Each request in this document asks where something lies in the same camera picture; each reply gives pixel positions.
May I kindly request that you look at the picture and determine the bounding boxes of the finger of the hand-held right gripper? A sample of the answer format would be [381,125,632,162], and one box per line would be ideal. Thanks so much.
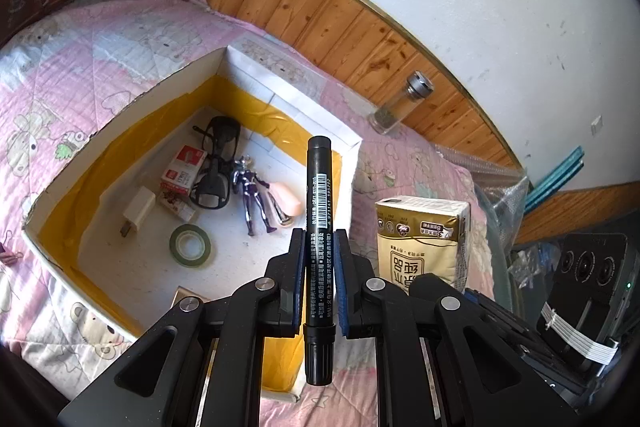
[465,288,586,408]

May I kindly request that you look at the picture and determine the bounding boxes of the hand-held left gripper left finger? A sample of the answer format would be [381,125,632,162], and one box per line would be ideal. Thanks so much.
[57,228,307,427]

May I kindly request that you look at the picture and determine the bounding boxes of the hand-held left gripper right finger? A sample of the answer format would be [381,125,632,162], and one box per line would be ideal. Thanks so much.
[334,228,581,427]

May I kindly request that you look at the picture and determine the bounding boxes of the black marker pen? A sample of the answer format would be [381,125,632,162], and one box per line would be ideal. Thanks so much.
[302,135,337,386]

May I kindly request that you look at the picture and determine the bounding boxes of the peach pink plastic toy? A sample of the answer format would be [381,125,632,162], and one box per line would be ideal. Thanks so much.
[267,181,303,226]

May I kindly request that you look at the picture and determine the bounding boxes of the yellow tissue pack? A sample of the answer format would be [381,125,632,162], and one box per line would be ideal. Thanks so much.
[375,196,472,295]

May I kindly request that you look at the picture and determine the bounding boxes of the purple and silver toy figure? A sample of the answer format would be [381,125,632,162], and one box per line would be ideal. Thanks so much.
[231,155,278,237]

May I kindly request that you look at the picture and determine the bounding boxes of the gold tin box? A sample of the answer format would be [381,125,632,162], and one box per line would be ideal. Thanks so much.
[172,286,200,308]

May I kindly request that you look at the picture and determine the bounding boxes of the black sunglasses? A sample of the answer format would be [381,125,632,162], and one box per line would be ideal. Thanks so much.
[191,116,242,209]

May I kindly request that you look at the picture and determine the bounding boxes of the green tape roll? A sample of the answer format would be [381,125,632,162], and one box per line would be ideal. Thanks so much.
[169,223,213,264]

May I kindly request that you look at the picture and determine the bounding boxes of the red and white staples box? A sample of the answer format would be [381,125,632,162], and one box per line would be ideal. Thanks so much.
[159,144,208,195]

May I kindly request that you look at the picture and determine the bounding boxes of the white charger plug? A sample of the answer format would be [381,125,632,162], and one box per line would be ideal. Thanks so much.
[119,186,157,238]

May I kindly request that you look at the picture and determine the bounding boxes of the white cardboard box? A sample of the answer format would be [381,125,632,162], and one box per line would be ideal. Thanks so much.
[22,46,363,405]

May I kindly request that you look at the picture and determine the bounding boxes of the teal metal bars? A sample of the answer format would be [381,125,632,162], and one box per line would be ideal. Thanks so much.
[525,146,586,210]

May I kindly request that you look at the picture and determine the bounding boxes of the clear bubble wrap sheet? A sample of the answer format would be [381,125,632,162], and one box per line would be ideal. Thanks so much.
[435,142,531,228]

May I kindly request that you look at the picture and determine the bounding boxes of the glass bottle with metal lid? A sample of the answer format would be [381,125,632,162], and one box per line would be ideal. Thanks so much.
[369,72,434,134]

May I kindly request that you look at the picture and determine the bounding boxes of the pink printed quilt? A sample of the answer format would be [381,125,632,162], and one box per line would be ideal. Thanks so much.
[0,0,501,427]

